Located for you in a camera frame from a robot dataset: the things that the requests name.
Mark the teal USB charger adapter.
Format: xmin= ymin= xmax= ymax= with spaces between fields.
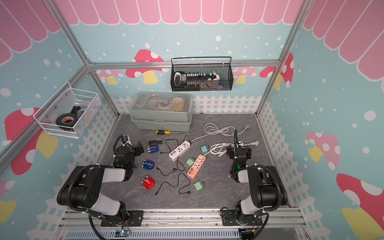
xmin=201 ymin=146 xmax=210 ymax=154

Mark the black usb cable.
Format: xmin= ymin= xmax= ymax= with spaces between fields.
xmin=154 ymin=172 xmax=194 ymax=196
xmin=155 ymin=157 xmax=186 ymax=177
xmin=158 ymin=134 xmax=192 ymax=155

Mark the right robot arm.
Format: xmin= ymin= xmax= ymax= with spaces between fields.
xmin=227 ymin=130 xmax=288 ymax=225

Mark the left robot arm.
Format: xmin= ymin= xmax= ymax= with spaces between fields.
xmin=57 ymin=135 xmax=144 ymax=226

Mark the blue shaver near screwdriver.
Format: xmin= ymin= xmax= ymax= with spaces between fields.
xmin=148 ymin=145 xmax=159 ymax=154

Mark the yellow black screwdriver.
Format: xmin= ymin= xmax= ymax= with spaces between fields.
xmin=155 ymin=130 xmax=181 ymax=135

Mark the white power strip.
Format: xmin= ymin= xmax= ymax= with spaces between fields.
xmin=169 ymin=141 xmax=191 ymax=162

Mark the green translucent storage box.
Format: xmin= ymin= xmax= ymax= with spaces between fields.
xmin=129 ymin=92 xmax=193 ymax=132

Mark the orange power strip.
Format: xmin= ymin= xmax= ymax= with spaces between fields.
xmin=187 ymin=155 xmax=206 ymax=180

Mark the green adapter front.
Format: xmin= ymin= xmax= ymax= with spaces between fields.
xmin=194 ymin=181 xmax=205 ymax=191

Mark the green adapter beside orange strip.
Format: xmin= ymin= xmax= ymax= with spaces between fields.
xmin=186 ymin=158 xmax=195 ymax=167

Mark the black tape roll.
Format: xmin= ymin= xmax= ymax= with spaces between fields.
xmin=56 ymin=113 xmax=78 ymax=131

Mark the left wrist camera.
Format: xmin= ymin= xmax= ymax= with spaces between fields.
xmin=122 ymin=135 xmax=131 ymax=146

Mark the white power cord front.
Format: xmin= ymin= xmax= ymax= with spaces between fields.
xmin=209 ymin=140 xmax=261 ymax=158

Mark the white power cord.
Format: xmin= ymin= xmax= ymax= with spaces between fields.
xmin=209 ymin=140 xmax=261 ymax=158
xmin=190 ymin=122 xmax=252 ymax=144

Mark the white power cord rear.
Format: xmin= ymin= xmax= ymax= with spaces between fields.
xmin=190 ymin=122 xmax=252 ymax=144

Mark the black USB cable front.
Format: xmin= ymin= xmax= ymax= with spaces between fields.
xmin=154 ymin=172 xmax=194 ymax=196

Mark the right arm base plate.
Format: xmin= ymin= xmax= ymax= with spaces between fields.
xmin=220 ymin=208 xmax=263 ymax=227

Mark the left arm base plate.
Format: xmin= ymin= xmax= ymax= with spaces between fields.
xmin=101 ymin=211 xmax=144 ymax=227

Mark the white wire basket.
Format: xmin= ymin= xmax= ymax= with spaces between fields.
xmin=34 ymin=83 xmax=102 ymax=139

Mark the black wire mesh basket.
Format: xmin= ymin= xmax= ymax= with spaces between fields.
xmin=170 ymin=57 xmax=234 ymax=92

